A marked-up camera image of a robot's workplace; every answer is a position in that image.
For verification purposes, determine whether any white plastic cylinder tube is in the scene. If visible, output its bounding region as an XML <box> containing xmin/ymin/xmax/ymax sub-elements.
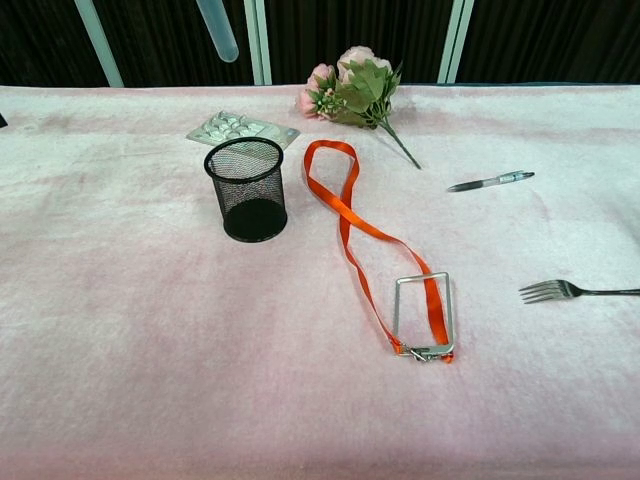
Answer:
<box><xmin>194</xmin><ymin>0</ymin><xmax>240</xmax><ymax>64</ymax></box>

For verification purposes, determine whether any black mesh pen cup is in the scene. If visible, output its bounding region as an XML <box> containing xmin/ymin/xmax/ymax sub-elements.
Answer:
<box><xmin>203</xmin><ymin>136</ymin><xmax>289</xmax><ymax>245</ymax></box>

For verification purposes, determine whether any silver pill blister pack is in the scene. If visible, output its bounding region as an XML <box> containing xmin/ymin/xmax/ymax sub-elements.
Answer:
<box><xmin>185</xmin><ymin>110</ymin><xmax>301</xmax><ymax>150</ymax></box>

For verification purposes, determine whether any clear badge holder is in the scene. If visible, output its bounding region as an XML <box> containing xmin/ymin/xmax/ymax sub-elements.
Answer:
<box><xmin>392</xmin><ymin>271</ymin><xmax>456</xmax><ymax>364</ymax></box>

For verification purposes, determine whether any artificial pink flower bouquet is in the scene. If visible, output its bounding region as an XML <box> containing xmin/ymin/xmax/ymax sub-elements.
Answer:
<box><xmin>294</xmin><ymin>45</ymin><xmax>424</xmax><ymax>171</ymax></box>

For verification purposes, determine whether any black gel pen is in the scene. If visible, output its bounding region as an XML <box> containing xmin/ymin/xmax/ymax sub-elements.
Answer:
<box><xmin>446</xmin><ymin>169</ymin><xmax>536</xmax><ymax>194</ymax></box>

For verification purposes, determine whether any pink fleece table cloth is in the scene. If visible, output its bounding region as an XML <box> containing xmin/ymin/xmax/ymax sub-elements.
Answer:
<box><xmin>0</xmin><ymin>82</ymin><xmax>640</xmax><ymax>480</ymax></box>

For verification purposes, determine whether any orange lanyard strap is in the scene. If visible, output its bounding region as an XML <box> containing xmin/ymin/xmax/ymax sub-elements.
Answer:
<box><xmin>303</xmin><ymin>139</ymin><xmax>455</xmax><ymax>365</ymax></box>

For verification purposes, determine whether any white partition post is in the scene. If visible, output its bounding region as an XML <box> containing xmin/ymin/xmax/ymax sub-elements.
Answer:
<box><xmin>437</xmin><ymin>0</ymin><xmax>475</xmax><ymax>85</ymax></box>
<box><xmin>243</xmin><ymin>0</ymin><xmax>274</xmax><ymax>86</ymax></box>
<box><xmin>73</xmin><ymin>0</ymin><xmax>125</xmax><ymax>89</ymax></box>

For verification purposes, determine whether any metal fork with dark handle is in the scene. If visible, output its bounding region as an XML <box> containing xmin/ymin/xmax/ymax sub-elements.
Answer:
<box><xmin>518</xmin><ymin>278</ymin><xmax>640</xmax><ymax>305</ymax></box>

